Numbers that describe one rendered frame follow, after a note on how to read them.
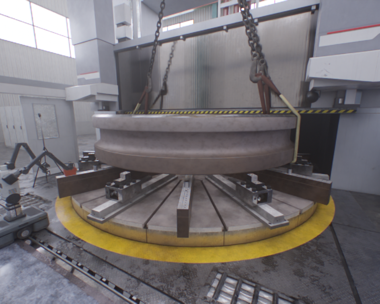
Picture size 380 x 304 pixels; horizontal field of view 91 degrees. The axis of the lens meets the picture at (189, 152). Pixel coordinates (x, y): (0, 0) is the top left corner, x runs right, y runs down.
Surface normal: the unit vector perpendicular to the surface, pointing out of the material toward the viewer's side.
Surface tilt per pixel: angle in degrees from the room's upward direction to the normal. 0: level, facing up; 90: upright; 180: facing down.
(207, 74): 90
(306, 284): 0
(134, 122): 90
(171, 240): 90
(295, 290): 0
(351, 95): 90
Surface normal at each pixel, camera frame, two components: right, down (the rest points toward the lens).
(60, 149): 0.88, 0.09
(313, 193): -0.75, 0.13
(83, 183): 0.66, 0.15
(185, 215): -0.06, 0.19
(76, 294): 0.00, -0.98
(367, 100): -0.47, 0.17
